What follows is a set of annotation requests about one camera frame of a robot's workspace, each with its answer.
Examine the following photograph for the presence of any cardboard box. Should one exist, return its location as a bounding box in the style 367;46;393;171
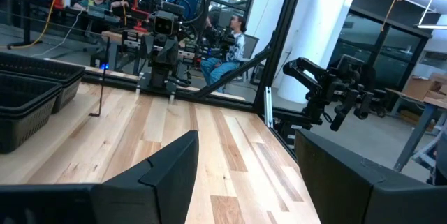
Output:
401;72;447;101

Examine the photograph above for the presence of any black plastic basket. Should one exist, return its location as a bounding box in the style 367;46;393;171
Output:
0;112;59;154
0;105;61;122
52;75;83;114
0;51;86;82
0;73;63;113

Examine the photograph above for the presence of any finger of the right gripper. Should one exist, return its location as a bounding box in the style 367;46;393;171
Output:
166;38;180;66
141;34;154;58

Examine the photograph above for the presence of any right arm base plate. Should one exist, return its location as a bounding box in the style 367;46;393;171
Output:
135;72;188;96

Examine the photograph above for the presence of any seated person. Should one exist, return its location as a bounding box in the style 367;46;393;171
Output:
199;14;248;91

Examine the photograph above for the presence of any black metal rack frame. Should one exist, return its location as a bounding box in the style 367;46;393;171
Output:
0;37;140;185

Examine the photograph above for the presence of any black aluminium frame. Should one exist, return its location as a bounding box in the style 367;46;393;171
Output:
82;0;308;155

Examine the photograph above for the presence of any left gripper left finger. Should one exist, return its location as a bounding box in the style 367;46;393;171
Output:
93;130;200;224

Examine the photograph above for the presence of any white ceiling light bar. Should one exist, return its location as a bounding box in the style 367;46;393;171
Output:
416;0;447;30

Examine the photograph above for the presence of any silver aluminium bracket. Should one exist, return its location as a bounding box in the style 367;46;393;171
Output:
264;86;274;129

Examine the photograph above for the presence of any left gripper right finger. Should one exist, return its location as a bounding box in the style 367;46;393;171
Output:
295;128;447;224

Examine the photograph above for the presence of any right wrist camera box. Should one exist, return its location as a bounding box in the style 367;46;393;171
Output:
153;10;175;37

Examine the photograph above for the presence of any metal-legged wooden table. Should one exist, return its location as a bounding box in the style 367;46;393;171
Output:
386;87;447;172

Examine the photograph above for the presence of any grey office chair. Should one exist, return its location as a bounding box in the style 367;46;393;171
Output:
240;33;261;82

